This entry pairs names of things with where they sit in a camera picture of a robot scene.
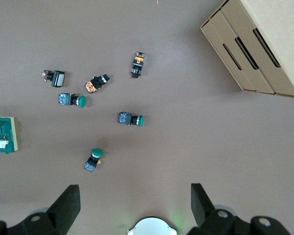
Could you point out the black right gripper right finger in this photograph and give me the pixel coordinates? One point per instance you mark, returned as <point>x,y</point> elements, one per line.
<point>205,215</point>

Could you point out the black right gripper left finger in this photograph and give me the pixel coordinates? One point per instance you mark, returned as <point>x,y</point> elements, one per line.
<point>58,215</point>

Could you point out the green load switch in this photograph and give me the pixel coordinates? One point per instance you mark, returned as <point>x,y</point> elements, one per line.
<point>2,125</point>

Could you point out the green mushroom push button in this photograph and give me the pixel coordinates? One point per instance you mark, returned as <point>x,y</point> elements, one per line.
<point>82,101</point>
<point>139,120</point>
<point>97,152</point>

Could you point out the brown cardboard slotted box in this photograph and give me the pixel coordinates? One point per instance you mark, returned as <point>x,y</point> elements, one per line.
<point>272,24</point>

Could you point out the black switch with orange block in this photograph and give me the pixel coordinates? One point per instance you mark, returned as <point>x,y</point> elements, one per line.
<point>137,66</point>

